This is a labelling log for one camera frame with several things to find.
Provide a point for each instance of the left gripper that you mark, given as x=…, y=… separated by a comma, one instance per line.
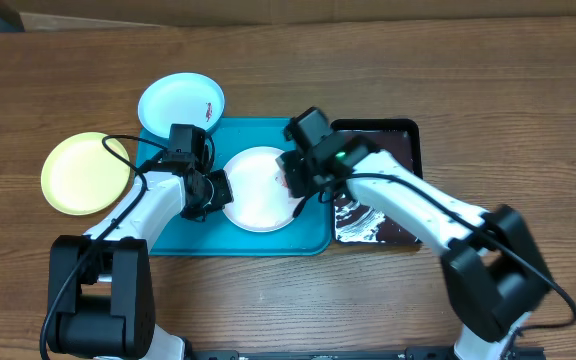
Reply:
x=224, y=195

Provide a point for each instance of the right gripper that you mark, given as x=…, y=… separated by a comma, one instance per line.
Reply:
x=305, y=186

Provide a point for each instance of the pink white plate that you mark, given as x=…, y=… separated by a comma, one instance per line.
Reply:
x=261, y=199

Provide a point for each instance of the yellow green plate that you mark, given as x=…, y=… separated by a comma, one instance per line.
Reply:
x=81, y=177

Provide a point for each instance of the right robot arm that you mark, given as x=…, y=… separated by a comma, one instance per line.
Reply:
x=494, y=272

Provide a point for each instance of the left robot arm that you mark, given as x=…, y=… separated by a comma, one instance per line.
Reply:
x=100, y=296

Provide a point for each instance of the teal plastic tray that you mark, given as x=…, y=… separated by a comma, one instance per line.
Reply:
x=308, y=234

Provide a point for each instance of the black water tray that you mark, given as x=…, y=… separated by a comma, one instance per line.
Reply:
x=358, y=224

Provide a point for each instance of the light blue plate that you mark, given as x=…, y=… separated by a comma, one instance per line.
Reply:
x=181, y=98

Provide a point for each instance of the cardboard backdrop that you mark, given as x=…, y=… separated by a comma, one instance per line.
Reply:
x=265, y=12

